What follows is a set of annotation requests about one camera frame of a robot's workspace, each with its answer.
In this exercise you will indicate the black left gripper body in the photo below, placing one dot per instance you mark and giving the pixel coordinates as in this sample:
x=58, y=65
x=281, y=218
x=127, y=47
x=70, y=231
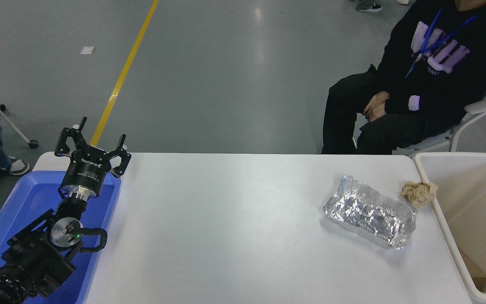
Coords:
x=85, y=173

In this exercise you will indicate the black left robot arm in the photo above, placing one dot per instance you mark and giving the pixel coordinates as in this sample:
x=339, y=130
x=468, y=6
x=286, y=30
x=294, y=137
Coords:
x=36, y=257

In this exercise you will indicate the seated person's left hand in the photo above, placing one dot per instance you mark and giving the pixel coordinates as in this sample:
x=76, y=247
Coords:
x=376, y=113

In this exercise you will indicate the seated person's right hand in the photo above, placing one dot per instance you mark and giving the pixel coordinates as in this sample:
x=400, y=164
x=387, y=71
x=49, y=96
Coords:
x=380, y=99

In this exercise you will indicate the blue plastic tray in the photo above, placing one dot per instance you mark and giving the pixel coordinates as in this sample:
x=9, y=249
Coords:
x=28, y=198

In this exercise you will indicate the grey stand leg with casters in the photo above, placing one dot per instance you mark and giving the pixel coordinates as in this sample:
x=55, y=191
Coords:
x=2, y=120

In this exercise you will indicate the white paper scrap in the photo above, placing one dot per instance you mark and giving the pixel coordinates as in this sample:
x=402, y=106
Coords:
x=87, y=50

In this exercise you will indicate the crumpled silver foil tray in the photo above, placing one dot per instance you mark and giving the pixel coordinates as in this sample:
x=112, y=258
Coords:
x=369, y=213

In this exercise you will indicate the standing person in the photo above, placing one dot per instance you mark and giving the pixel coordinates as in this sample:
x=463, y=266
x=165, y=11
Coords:
x=368, y=6

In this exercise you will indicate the crumpled tan paper ball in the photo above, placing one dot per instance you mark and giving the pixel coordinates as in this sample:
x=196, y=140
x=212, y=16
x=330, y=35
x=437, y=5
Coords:
x=419, y=193

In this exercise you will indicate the seated person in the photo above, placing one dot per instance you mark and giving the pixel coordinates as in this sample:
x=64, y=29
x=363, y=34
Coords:
x=445, y=84

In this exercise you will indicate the large pale plastic bin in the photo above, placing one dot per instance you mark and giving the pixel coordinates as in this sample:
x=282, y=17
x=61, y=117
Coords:
x=466, y=202

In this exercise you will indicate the white and grey chair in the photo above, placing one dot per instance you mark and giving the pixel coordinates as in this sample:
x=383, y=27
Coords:
x=481, y=107

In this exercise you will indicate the brown cardboard piece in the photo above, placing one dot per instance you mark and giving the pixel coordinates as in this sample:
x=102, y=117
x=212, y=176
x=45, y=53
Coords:
x=475, y=272

